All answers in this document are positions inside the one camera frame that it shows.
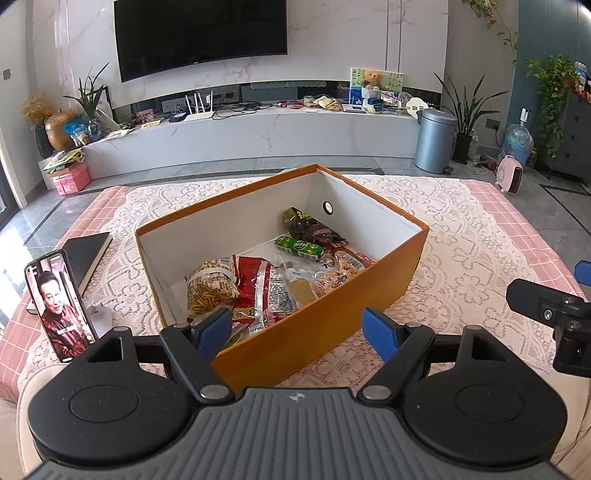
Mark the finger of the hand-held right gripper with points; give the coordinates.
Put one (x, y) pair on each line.
(584, 269)
(531, 295)

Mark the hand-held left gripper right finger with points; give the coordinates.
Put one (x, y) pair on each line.
(379, 330)

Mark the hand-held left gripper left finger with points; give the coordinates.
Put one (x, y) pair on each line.
(214, 328)

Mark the olive snack packet green label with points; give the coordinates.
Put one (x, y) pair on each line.
(238, 339)

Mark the fried strips snack packet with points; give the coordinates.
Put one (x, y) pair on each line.
(212, 286)

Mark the orange cardboard box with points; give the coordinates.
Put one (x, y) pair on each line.
(323, 323)

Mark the peanut packet with tan header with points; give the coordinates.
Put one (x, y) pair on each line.
(341, 273)

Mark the small red snack packet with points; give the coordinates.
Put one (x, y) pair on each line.
(358, 256)

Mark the white snack packet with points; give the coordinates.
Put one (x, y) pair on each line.
(299, 272)

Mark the green sausage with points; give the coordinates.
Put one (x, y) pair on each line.
(298, 247)

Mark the dark packet with yellow print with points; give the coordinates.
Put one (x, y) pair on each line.
(309, 226)

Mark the beige cloth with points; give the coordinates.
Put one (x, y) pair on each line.
(568, 406)
(32, 415)

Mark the pink checked table cover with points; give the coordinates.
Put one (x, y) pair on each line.
(531, 221)

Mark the white lace tablecloth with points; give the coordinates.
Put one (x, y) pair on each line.
(461, 240)

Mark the white phone stand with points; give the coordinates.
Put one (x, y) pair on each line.
(102, 321)

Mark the pink fan heater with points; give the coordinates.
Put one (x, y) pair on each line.
(508, 174)

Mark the grey drawer cabinet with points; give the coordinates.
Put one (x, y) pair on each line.
(575, 138)

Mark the blue water jug with pump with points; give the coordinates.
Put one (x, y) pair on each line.
(517, 143)

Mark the black notebook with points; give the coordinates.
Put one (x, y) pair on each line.
(85, 258)

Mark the smartphone with lit screen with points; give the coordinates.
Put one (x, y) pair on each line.
(60, 304)

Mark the trailing ivy plant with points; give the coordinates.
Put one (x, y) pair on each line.
(551, 97)

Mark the grey metal trash can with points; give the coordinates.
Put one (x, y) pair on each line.
(434, 143)

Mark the row of bottles on cabinet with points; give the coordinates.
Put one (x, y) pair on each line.
(582, 81)

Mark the long-leaf potted plant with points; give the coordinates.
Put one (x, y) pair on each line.
(464, 115)

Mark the white marble TV console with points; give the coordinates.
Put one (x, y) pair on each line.
(277, 138)

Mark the pink storage box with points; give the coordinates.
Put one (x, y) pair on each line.
(71, 180)

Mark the white router with antennas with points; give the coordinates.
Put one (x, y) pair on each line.
(199, 115)

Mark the small black box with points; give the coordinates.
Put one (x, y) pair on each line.
(177, 117)

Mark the loose papers on console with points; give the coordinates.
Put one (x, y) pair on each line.
(119, 134)

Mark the blue lidded tub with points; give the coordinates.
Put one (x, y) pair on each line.
(374, 107)

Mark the pink card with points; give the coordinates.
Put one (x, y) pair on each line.
(144, 116)

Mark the pile of papers and packets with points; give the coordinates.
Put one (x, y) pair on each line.
(64, 160)

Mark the heap of yellow snack packets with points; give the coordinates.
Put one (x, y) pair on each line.
(323, 102)

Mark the blue plastic packet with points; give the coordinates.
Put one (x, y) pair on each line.
(77, 131)

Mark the brown teddy bear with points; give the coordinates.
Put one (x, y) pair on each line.
(371, 79)

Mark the brown round vase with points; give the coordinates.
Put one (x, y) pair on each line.
(59, 131)

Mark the green potted plant in glass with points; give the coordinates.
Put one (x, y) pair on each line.
(87, 99)

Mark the dried flower bunch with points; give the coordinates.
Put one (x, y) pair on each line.
(36, 108)

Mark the climbing wall vine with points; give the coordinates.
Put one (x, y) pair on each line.
(496, 23)

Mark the black wall television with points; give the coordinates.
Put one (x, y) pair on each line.
(198, 37)

